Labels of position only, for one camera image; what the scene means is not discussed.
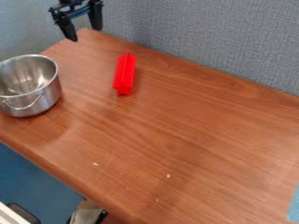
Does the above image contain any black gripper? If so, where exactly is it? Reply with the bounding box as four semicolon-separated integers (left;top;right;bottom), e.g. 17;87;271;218
48;0;103;42

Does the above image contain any red star-shaped block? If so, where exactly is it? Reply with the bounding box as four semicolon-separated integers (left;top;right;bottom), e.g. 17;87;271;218
112;52;136;95

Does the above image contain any black object at bottom left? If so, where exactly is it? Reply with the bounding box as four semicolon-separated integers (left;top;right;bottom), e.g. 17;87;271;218
6;203;41;224

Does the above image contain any white object at corner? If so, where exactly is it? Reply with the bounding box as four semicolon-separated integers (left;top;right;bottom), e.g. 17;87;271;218
0;202;29;224

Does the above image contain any grey table leg bracket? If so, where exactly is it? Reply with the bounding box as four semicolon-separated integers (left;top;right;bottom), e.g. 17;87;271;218
67;199;108;224

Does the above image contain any stainless steel pot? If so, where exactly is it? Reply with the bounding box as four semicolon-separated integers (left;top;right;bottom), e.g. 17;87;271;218
0;54;61;117

